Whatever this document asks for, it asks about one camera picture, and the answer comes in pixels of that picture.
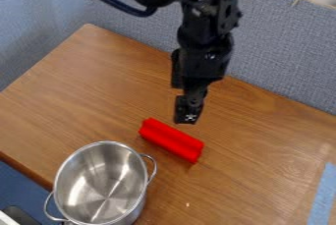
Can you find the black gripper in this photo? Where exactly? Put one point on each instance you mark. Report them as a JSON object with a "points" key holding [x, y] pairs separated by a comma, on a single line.
{"points": [[199, 64]]}

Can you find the red plastic block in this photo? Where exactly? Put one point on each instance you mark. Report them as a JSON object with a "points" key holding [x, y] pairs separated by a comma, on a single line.
{"points": [[171, 139]]}

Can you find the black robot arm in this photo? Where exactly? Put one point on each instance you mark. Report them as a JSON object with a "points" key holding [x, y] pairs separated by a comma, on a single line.
{"points": [[208, 19]]}

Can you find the dark object bottom left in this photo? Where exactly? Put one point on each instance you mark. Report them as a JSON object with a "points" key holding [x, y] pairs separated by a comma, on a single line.
{"points": [[19, 215]]}

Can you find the grey fabric divider panel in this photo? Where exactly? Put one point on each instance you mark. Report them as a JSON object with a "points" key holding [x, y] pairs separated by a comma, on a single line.
{"points": [[284, 44]]}

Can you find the blue tape strip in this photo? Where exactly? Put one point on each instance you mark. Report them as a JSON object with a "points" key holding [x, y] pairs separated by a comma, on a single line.
{"points": [[324, 197]]}

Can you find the metal pot with handles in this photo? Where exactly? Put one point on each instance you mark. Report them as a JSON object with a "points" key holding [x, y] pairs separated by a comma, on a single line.
{"points": [[100, 185]]}

